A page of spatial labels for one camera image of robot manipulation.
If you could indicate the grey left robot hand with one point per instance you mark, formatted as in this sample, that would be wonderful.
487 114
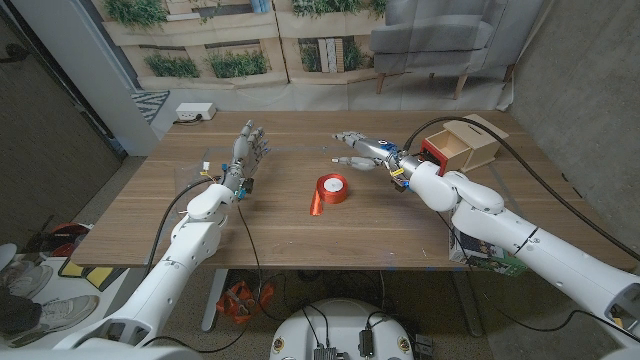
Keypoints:
242 152

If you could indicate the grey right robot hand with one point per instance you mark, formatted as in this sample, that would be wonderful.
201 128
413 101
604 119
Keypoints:
377 148

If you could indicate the red ribbon spool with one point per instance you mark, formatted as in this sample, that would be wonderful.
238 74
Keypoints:
340 192

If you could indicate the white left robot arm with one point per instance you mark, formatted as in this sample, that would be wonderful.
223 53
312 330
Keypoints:
170 270

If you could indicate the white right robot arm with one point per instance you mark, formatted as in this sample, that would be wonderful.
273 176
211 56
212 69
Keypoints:
550 255

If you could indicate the wooden box with slot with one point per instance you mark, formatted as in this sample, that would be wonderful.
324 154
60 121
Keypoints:
482 137

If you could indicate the printed puzzle box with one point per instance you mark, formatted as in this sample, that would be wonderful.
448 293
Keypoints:
480 255

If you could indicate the clear plastic sheet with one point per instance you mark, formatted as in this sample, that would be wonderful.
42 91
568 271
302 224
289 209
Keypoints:
187 175

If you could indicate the white power strip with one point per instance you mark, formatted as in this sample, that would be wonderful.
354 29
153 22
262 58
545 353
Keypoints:
195 111

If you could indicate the printed backdrop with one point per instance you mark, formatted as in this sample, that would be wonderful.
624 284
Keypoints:
320 95

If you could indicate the patterned grey rug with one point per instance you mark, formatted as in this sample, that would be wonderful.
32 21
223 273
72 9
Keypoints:
150 105

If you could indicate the orange tool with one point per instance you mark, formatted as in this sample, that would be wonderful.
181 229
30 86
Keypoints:
240 300

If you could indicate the white table leg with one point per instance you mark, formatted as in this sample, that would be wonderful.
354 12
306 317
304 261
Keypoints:
214 300

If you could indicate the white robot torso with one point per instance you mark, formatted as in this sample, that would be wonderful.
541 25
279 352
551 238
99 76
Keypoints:
340 320

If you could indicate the grey table leg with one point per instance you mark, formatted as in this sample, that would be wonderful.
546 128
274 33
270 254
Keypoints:
467 300

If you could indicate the yellow and black flat item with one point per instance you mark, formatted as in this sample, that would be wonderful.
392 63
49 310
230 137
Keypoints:
97 275

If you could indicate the red round floor object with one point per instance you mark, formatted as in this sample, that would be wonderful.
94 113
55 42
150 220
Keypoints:
70 237

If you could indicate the black power adapter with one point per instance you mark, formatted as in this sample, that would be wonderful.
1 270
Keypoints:
366 342

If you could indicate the grey metal heatsink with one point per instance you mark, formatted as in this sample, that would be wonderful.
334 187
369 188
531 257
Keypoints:
327 354

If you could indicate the white sneaker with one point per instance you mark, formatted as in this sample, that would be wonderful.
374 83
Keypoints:
60 312

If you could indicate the grey shoe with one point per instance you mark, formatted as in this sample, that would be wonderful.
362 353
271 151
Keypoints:
15 272
35 282

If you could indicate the black trouser leg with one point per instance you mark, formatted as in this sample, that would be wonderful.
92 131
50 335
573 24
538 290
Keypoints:
20 310

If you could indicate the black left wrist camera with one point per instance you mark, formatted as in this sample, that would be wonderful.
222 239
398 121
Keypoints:
248 185

